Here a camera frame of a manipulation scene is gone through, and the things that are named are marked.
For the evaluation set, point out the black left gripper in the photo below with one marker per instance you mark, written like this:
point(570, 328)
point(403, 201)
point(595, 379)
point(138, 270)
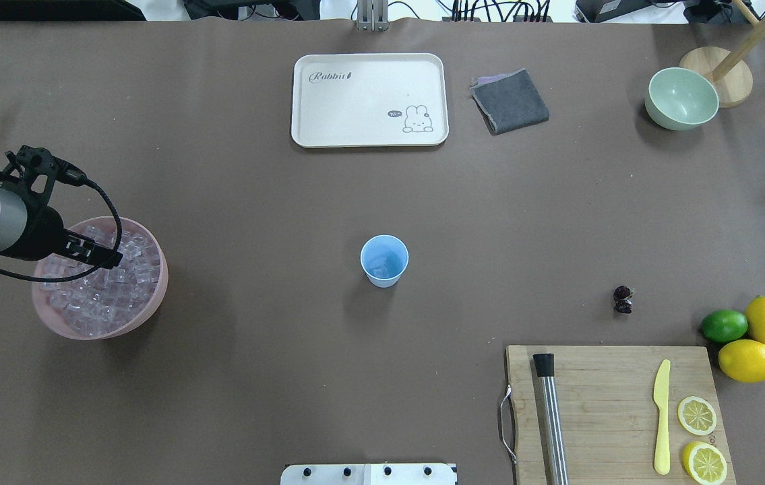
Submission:
point(43, 234)

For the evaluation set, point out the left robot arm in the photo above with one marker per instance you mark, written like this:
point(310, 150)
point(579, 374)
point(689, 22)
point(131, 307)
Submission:
point(11, 208)

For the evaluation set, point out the pink bowl of ice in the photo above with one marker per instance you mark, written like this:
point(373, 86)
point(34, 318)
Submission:
point(108, 302)

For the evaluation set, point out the light blue plastic cup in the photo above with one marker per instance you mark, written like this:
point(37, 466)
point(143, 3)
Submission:
point(384, 259)

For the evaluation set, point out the dark cherries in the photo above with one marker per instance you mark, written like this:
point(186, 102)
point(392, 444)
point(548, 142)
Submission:
point(623, 300)

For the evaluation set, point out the cream rabbit serving tray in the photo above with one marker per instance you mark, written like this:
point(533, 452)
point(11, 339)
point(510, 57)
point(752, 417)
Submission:
point(362, 100)

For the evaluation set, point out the grey folded cloth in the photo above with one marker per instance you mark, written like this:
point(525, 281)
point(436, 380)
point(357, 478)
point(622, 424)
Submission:
point(509, 101)

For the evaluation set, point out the steel muddler black tip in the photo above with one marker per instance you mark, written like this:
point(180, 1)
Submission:
point(552, 428)

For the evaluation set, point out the bamboo cutting board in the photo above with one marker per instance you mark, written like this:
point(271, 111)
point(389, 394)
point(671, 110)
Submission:
point(608, 417)

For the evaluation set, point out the yellow plastic knife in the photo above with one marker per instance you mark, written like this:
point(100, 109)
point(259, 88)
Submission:
point(662, 440)

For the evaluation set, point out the mint green bowl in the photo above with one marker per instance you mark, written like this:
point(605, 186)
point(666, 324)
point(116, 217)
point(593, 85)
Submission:
point(680, 99)

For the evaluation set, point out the lemon half upper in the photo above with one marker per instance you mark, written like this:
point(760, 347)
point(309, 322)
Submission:
point(697, 415)

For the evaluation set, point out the lemon half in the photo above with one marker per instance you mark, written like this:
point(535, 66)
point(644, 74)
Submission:
point(697, 415)
point(704, 463)

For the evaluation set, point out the green lime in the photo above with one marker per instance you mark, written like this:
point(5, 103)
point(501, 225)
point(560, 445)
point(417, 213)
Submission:
point(724, 326)

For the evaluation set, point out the lemon half lower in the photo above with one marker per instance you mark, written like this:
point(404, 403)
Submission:
point(704, 463)

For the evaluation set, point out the whole lemon near board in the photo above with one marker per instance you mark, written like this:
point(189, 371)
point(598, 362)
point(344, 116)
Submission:
point(743, 360)

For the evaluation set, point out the wooden glass drying stand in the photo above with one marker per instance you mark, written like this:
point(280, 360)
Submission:
point(726, 70)

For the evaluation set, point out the aluminium frame post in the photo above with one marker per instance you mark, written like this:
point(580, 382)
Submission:
point(372, 16)

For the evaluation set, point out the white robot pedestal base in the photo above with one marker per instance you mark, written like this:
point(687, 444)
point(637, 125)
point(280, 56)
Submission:
point(370, 473)

